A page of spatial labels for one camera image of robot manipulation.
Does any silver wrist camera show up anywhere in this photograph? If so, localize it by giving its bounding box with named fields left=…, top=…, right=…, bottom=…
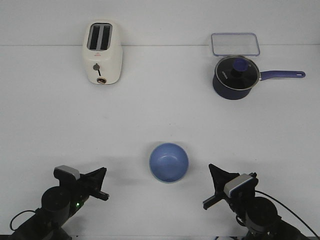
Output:
left=223, top=173, right=253, bottom=198
left=53, top=165, right=81, bottom=180

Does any dark blue saucepan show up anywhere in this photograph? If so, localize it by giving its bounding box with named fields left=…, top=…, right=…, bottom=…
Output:
left=212, top=55, right=306, bottom=100

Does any blue plastic bowl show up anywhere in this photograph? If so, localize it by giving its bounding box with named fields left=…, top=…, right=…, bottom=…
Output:
left=149, top=142, right=189, bottom=183

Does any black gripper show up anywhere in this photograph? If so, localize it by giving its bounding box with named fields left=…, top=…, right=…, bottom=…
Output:
left=202, top=163, right=257, bottom=210
left=74, top=167, right=109, bottom=202

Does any cream white toaster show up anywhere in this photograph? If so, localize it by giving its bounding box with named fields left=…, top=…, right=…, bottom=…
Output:
left=82, top=19, right=123, bottom=85

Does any glass pot lid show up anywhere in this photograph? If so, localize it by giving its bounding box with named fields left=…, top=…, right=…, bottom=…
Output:
left=215, top=55, right=260, bottom=91

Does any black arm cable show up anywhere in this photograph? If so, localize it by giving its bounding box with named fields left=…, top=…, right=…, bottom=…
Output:
left=254, top=190, right=320, bottom=238
left=9, top=209, right=38, bottom=232

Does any clear plastic food container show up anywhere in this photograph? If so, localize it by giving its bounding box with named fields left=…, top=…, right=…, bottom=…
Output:
left=211, top=32, right=260, bottom=57

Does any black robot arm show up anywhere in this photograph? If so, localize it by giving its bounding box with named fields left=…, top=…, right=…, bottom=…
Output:
left=8, top=165, right=109, bottom=240
left=202, top=163, right=320, bottom=240

